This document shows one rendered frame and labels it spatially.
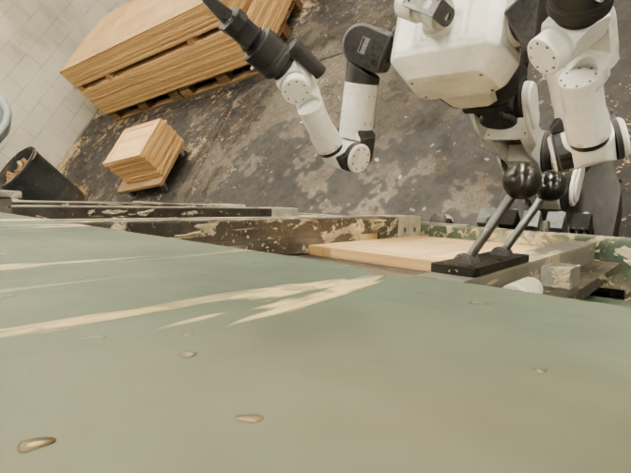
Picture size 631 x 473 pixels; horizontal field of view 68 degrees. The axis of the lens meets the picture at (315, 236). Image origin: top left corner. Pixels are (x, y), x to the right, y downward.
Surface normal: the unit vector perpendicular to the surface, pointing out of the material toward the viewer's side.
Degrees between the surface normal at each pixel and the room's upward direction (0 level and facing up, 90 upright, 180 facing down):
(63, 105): 90
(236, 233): 90
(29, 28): 90
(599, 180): 0
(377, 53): 54
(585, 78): 7
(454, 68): 68
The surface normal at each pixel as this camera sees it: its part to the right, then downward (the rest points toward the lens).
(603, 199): -0.49, -0.55
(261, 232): 0.77, 0.09
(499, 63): 0.36, 0.74
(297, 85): 0.04, 0.70
